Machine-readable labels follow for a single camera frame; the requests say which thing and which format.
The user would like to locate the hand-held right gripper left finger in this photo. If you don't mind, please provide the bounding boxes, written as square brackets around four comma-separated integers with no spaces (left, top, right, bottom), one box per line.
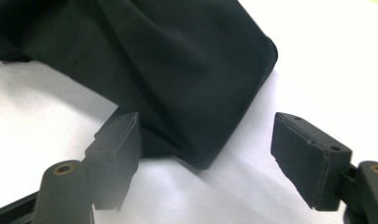
[83,111,143,212]

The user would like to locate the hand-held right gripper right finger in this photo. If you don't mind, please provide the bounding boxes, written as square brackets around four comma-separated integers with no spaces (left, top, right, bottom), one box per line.
[270,112,353,211]

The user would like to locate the black pants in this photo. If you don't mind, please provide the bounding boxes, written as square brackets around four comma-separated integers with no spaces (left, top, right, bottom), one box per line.
[0,0,279,171]

